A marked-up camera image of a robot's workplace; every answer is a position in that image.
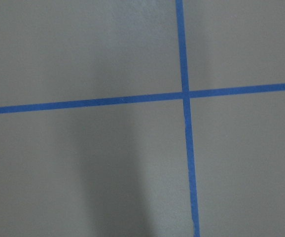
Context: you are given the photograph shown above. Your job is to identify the brown paper table cover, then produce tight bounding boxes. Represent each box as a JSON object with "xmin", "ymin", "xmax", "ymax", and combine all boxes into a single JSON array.
[{"xmin": 0, "ymin": 0, "xmax": 285, "ymax": 237}]

